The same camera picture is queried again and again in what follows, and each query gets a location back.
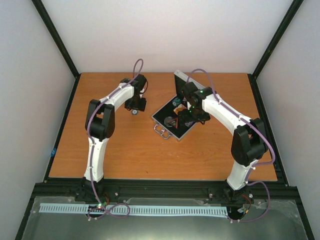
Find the tall purple chip stack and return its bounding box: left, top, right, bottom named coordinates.
left=184, top=121, right=195, bottom=127

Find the orange blue round button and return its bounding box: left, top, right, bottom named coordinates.
left=173, top=107, right=184, bottom=114

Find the red black triangular button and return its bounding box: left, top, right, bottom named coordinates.
left=167, top=117, right=179, bottom=129

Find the clear round dealer button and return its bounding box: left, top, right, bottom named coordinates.
left=164, top=116, right=174, bottom=128

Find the aluminium poker case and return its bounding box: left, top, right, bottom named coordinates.
left=152, top=70, right=204, bottom=141

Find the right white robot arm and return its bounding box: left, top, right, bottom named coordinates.
left=178, top=82, right=268, bottom=199

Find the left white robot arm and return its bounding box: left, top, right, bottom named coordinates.
left=84, top=73, right=148, bottom=183

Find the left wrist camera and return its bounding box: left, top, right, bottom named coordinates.
left=134, top=74, right=149, bottom=95

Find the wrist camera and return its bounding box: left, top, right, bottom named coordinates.
left=134, top=74, right=149, bottom=95
left=181, top=81, right=199, bottom=104

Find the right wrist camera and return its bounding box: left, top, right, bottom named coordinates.
left=181, top=81, right=199, bottom=104

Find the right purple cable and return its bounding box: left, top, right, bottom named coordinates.
left=185, top=68, right=277, bottom=224

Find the black aluminium frame rail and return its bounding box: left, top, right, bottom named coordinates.
left=31, top=178, right=301, bottom=205

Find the white slotted cable duct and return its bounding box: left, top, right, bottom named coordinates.
left=38, top=203, right=228, bottom=218

